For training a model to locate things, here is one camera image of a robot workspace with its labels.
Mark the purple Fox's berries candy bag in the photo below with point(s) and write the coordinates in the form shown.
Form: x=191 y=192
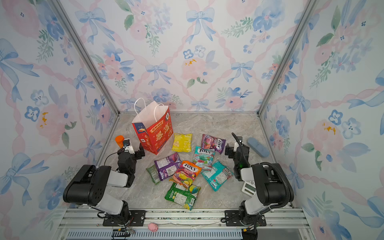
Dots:
x=213 y=143

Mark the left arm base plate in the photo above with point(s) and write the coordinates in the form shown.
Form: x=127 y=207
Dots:
x=131 y=218

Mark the blue glasses case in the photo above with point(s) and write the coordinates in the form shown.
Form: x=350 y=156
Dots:
x=257 y=147

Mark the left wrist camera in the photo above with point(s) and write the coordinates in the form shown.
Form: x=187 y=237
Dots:
x=128 y=147

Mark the white calculator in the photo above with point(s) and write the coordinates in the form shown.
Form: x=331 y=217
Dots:
x=249 y=188

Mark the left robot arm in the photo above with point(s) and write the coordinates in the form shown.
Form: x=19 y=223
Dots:
x=88 y=187

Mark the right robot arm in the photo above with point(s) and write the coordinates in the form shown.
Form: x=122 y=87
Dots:
x=272 y=187

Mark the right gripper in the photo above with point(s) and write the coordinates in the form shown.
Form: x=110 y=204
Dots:
x=237 y=148

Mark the small green snack packet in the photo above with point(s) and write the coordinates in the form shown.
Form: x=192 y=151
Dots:
x=154 y=174

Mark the pink small toy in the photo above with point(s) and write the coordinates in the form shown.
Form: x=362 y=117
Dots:
x=153 y=227

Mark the purple snack packet back side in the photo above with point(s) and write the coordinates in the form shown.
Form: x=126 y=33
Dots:
x=168 y=166

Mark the orange Fox's fruits candy bag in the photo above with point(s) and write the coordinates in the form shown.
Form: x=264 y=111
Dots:
x=186 y=174

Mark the teal Fox's mint blossom bag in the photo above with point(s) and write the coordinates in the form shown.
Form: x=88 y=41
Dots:
x=203 y=158

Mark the orange plastic bottle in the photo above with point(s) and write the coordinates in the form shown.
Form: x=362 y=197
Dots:
x=120 y=141

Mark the aluminium front rail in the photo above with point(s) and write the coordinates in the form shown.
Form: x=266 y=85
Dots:
x=180 y=224

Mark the green candy bag back side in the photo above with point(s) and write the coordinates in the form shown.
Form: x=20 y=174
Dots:
x=182 y=196

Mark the teal candy bag back side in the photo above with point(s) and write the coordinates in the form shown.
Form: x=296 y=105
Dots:
x=217 y=176

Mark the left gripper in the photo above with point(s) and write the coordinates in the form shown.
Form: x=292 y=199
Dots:
x=137 y=152

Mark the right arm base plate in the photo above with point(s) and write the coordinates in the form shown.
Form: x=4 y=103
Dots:
x=236 y=218

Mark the yellow snack packet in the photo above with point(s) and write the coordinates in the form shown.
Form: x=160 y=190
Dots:
x=182 y=143

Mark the red paper gift bag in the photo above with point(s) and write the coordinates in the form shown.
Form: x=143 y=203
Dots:
x=153 y=126

